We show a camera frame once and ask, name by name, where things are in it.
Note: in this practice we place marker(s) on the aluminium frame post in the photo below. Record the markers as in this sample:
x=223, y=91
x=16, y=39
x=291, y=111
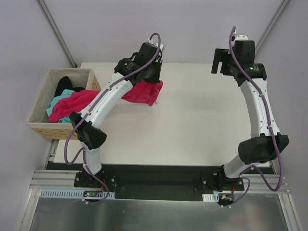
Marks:
x=272, y=23
x=56, y=32

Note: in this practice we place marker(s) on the black t shirt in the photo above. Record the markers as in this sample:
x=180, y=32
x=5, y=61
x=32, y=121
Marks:
x=65, y=86

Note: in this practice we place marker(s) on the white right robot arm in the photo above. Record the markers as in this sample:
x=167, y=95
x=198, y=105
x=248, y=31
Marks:
x=266, y=139

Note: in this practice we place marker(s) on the pink t shirt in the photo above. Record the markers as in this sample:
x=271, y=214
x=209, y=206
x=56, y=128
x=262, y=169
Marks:
x=143, y=92

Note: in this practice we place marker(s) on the teal t shirt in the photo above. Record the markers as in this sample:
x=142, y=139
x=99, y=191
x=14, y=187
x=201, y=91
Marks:
x=65, y=94

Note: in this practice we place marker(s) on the left white cable duct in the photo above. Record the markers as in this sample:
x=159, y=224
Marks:
x=76, y=194

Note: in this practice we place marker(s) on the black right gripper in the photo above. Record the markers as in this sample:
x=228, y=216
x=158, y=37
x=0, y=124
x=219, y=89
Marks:
x=216, y=60

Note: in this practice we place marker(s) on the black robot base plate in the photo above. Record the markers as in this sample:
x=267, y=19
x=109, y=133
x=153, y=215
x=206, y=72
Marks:
x=172, y=183

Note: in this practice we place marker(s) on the wicker laundry basket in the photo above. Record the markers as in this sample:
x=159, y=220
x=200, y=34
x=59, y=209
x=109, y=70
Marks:
x=38, y=118

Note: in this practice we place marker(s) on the right white cable duct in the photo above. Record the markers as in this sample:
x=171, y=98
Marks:
x=210, y=197

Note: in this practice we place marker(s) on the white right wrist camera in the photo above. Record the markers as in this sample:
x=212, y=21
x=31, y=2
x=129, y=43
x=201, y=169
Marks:
x=236, y=36

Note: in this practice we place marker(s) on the white cable duct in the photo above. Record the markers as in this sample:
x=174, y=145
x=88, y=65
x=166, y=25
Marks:
x=210, y=197
x=76, y=194

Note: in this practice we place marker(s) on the left aluminium frame post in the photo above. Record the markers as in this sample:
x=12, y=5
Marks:
x=56, y=32

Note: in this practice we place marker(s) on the right aluminium frame post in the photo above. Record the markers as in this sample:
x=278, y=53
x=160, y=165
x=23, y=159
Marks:
x=272, y=23

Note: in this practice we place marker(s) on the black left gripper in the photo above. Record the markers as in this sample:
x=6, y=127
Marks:
x=155, y=73

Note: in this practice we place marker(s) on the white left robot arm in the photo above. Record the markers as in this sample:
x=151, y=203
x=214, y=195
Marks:
x=143, y=66

